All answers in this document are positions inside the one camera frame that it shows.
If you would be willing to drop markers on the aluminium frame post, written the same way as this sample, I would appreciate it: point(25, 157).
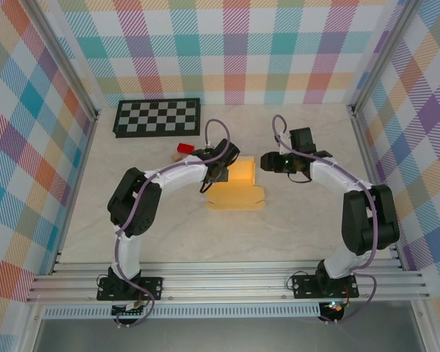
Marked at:
point(385, 55)
point(64, 62)

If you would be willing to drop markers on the aluminium mounting rail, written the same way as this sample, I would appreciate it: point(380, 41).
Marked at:
point(223, 282)

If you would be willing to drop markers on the black grey checkerboard panel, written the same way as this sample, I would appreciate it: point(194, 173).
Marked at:
point(155, 118)

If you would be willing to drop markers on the aluminium side rail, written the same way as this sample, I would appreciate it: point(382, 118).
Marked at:
point(79, 176)
point(370, 165)

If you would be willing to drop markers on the yellow paper box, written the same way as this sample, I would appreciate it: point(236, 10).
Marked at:
point(234, 198)

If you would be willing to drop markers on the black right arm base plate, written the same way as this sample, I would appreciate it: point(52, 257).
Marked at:
point(304, 286)

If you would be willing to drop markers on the red block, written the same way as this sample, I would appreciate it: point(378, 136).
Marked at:
point(185, 148)

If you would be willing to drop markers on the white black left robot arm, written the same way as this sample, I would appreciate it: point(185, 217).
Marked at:
point(176, 176)

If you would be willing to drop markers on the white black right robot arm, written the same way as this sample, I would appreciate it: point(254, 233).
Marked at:
point(330, 176)

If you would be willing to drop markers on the small wooden cube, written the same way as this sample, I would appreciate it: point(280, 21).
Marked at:
point(176, 157)

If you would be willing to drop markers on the small electronics board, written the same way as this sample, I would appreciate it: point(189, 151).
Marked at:
point(333, 307)
point(130, 311)

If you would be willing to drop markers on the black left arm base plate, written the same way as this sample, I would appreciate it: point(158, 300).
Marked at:
point(150, 287)

